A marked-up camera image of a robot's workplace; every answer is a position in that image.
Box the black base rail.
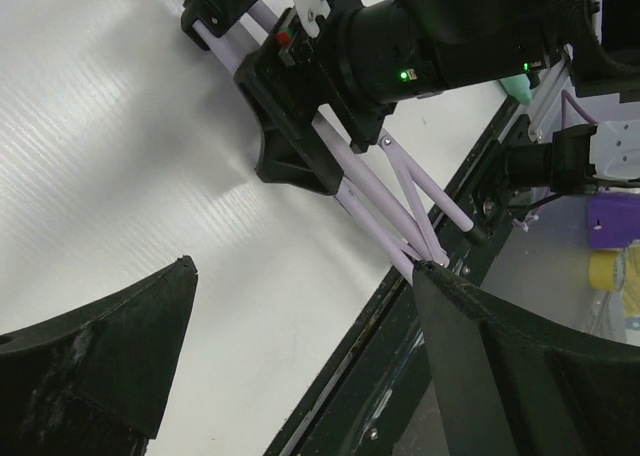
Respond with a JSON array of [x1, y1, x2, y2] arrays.
[[259, 95, 536, 456]]

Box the silver tripod music stand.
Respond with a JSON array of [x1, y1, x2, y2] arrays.
[[180, 0, 488, 279]]

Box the yellow tape roll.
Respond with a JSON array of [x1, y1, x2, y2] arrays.
[[588, 250, 626, 292]]

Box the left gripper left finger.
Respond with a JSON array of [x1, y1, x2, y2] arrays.
[[1, 256, 198, 455]]

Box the purple plastic box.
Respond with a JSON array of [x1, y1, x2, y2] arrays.
[[588, 192, 639, 250]]

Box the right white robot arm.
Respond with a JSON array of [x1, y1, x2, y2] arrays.
[[235, 0, 639, 195]]

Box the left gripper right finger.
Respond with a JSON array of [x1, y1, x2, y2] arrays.
[[423, 280, 639, 455]]

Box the green toy microphone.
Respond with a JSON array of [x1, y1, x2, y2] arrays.
[[499, 74, 533, 106]]

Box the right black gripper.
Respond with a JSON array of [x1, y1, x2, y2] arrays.
[[234, 0, 395, 196]]

